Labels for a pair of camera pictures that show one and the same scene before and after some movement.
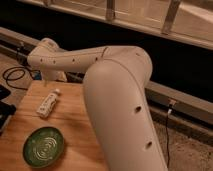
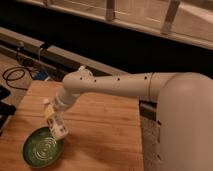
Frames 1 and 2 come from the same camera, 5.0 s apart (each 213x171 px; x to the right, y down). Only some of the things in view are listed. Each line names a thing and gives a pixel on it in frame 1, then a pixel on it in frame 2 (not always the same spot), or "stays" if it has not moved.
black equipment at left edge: x=6 y=110 stays
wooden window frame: x=189 y=21 stays
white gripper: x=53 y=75 -> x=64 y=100
